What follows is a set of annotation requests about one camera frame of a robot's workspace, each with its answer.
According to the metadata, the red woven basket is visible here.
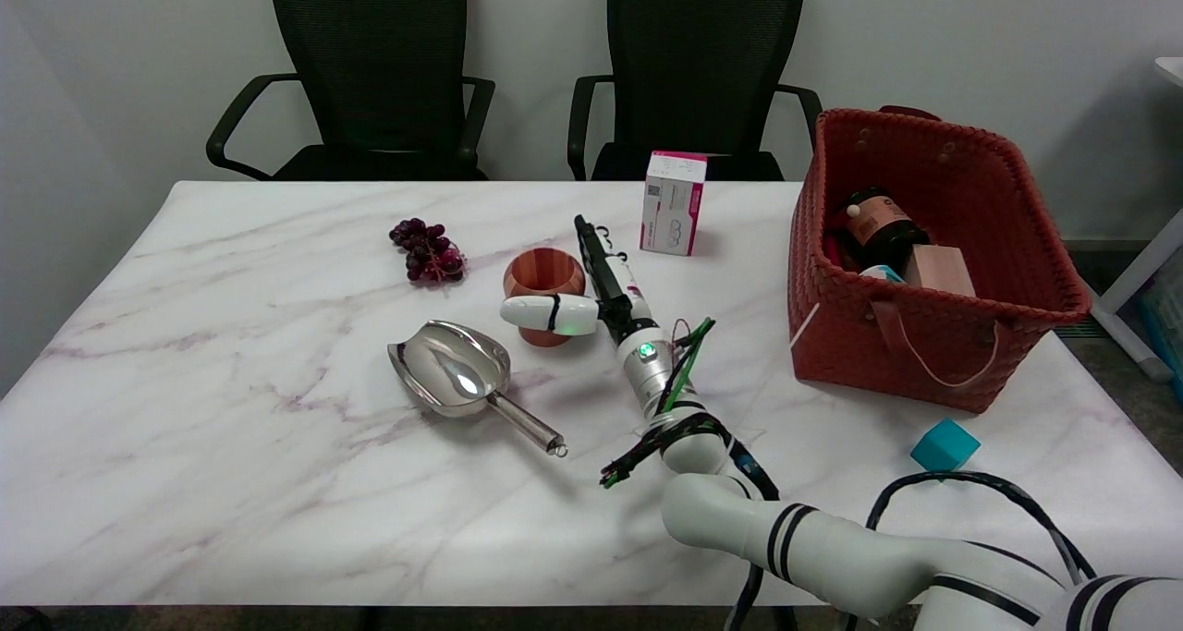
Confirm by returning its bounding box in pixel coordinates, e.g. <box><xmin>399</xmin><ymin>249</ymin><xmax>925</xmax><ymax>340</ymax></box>
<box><xmin>788</xmin><ymin>106</ymin><xmax>1094</xmax><ymax>417</ymax></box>

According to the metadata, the wooden mortar cup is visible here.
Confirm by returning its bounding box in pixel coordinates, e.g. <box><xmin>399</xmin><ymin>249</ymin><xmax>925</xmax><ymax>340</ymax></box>
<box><xmin>503</xmin><ymin>248</ymin><xmax>587</xmax><ymax>348</ymax></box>

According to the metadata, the teal cube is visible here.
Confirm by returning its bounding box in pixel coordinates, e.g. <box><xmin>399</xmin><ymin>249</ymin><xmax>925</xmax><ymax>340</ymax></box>
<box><xmin>909</xmin><ymin>418</ymin><xmax>982</xmax><ymax>474</ymax></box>

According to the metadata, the pink and white carton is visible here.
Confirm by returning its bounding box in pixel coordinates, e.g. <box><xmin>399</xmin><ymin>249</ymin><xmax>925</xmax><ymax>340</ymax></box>
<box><xmin>639</xmin><ymin>151</ymin><xmax>709</xmax><ymax>258</ymax></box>

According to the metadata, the green robot cable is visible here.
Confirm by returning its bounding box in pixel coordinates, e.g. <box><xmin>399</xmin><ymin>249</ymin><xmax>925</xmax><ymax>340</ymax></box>
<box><xmin>658</xmin><ymin>316</ymin><xmax>718</xmax><ymax>416</ymax></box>

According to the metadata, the light wooden block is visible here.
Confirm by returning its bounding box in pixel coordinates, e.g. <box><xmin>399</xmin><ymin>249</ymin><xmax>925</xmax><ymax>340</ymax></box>
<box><xmin>905</xmin><ymin>244</ymin><xmax>979</xmax><ymax>298</ymax></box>

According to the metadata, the dark bottle with brown label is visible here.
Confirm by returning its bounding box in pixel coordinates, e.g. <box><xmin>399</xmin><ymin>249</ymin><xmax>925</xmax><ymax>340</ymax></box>
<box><xmin>835</xmin><ymin>188</ymin><xmax>933</xmax><ymax>273</ymax></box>

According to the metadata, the black mesh office chair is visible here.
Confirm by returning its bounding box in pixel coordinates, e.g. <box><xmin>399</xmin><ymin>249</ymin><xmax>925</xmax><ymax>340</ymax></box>
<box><xmin>567</xmin><ymin>0</ymin><xmax>823</xmax><ymax>183</ymax></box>
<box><xmin>205</xmin><ymin>0</ymin><xmax>496</xmax><ymax>183</ymax></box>

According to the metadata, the blue storage bin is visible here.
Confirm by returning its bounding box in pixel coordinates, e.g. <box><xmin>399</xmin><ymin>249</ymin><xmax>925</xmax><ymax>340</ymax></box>
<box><xmin>1137</xmin><ymin>250</ymin><xmax>1183</xmax><ymax>403</ymax></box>

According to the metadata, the dark purple grape bunch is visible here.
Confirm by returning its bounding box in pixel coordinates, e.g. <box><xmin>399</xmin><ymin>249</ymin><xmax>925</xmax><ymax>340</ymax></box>
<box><xmin>388</xmin><ymin>217</ymin><xmax>468</xmax><ymax>285</ymax></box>

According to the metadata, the white side table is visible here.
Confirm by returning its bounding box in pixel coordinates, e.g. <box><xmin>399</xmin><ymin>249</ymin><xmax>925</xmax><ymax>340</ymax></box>
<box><xmin>1089</xmin><ymin>55</ymin><xmax>1183</xmax><ymax>383</ymax></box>

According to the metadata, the shiny metal scoop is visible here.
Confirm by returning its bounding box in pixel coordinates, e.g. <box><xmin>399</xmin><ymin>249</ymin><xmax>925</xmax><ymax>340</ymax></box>
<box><xmin>386</xmin><ymin>320</ymin><xmax>569</xmax><ymax>458</ymax></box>

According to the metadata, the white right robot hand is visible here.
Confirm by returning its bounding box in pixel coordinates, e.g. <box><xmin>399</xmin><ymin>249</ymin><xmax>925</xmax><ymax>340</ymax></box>
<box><xmin>499</xmin><ymin>213</ymin><xmax>663</xmax><ymax>346</ymax></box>

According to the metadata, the black looping robot cable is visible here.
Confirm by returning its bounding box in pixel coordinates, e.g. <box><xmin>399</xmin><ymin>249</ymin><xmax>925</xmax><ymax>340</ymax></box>
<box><xmin>865</xmin><ymin>470</ymin><xmax>1098</xmax><ymax>588</ymax></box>

